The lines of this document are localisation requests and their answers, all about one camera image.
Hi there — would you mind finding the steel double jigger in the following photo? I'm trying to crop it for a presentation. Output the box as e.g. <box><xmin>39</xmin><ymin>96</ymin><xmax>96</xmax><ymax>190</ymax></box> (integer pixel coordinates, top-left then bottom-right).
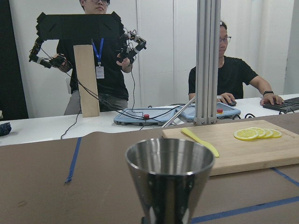
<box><xmin>125</xmin><ymin>139</ymin><xmax>215</xmax><ymax>224</ymax></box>

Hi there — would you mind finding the front lemon slice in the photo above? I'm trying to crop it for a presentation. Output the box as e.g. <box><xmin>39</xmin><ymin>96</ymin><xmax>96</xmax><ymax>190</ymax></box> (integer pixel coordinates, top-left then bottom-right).
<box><xmin>233</xmin><ymin>128</ymin><xmax>259</xmax><ymax>141</ymax></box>

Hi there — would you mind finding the wooden upright block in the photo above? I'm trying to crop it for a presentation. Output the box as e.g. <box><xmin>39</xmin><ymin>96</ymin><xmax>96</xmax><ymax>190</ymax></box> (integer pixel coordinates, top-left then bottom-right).
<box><xmin>73</xmin><ymin>45</ymin><xmax>100</xmax><ymax>118</ymax></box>

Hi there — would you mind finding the aluminium frame post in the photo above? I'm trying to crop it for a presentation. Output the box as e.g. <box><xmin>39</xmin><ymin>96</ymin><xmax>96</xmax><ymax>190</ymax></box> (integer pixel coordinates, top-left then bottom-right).
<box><xmin>194</xmin><ymin>0</ymin><xmax>221</xmax><ymax>125</ymax></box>

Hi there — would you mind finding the black teleoperation leader device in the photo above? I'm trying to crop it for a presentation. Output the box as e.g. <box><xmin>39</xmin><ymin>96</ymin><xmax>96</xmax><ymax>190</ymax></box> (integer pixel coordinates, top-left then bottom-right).
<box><xmin>29</xmin><ymin>12</ymin><xmax>146</xmax><ymax>68</ymax></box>

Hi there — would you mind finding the steel diagonal rod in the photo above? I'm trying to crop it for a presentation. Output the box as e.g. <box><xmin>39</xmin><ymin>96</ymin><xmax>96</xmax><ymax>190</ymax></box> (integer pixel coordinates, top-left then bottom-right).
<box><xmin>162</xmin><ymin>96</ymin><xmax>196</xmax><ymax>128</ymax></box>

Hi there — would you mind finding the yellow plastic knife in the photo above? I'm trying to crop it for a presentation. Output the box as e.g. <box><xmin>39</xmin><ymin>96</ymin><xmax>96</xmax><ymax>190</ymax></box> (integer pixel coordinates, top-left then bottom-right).
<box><xmin>181</xmin><ymin>127</ymin><xmax>220</xmax><ymax>158</ymax></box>

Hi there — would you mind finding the black computer mouse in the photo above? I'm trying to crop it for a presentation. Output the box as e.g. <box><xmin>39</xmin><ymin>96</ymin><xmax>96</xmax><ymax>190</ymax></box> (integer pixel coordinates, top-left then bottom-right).
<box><xmin>225</xmin><ymin>99</ymin><xmax>237</xmax><ymax>106</ymax></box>

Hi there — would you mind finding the right blue teach pendant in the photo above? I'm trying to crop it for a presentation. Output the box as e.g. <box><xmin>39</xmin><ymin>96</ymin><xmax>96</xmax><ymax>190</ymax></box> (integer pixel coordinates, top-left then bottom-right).
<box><xmin>178</xmin><ymin>102</ymin><xmax>241</xmax><ymax>122</ymax></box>

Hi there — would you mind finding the black keyboard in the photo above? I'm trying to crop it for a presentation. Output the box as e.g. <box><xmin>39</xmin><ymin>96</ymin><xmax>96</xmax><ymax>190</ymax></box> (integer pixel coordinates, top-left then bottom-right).
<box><xmin>263</xmin><ymin>97</ymin><xmax>299</xmax><ymax>113</ymax></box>

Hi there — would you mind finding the seated man in black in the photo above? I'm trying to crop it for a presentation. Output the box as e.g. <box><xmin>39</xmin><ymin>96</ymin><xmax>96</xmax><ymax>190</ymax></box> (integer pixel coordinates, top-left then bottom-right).
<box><xmin>188</xmin><ymin>20</ymin><xmax>285</xmax><ymax>106</ymax></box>

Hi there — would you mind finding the folded dark umbrella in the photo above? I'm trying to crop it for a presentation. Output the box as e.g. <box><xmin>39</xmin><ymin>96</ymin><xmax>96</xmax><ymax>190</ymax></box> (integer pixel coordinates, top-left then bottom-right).
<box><xmin>0</xmin><ymin>122</ymin><xmax>12</xmax><ymax>136</ymax></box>

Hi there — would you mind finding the blue teach pendant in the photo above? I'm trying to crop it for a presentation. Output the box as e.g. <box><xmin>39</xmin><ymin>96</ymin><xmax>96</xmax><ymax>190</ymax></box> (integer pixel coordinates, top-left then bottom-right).
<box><xmin>178</xmin><ymin>102</ymin><xmax>241</xmax><ymax>122</ymax></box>
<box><xmin>114</xmin><ymin>107</ymin><xmax>176</xmax><ymax>126</ymax></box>

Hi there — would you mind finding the left blue teach pendant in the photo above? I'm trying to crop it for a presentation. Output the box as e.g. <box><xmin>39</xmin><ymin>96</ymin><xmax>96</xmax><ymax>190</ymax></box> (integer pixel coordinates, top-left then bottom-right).
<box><xmin>114</xmin><ymin>107</ymin><xmax>176</xmax><ymax>126</ymax></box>

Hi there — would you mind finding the standing operator in black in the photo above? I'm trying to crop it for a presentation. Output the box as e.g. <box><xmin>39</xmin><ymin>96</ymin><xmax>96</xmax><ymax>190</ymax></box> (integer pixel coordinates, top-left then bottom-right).
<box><xmin>55</xmin><ymin>0</ymin><xmax>135</xmax><ymax>116</ymax></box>

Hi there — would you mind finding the lemon slice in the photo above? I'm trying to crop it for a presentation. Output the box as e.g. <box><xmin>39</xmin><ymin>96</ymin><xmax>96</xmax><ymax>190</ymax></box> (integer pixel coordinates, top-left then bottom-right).
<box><xmin>269</xmin><ymin>129</ymin><xmax>282</xmax><ymax>138</ymax></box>
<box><xmin>262</xmin><ymin>128</ymin><xmax>273</xmax><ymax>139</ymax></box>
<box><xmin>251</xmin><ymin>127</ymin><xmax>266</xmax><ymax>138</ymax></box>
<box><xmin>233</xmin><ymin>128</ymin><xmax>259</xmax><ymax>141</ymax></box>

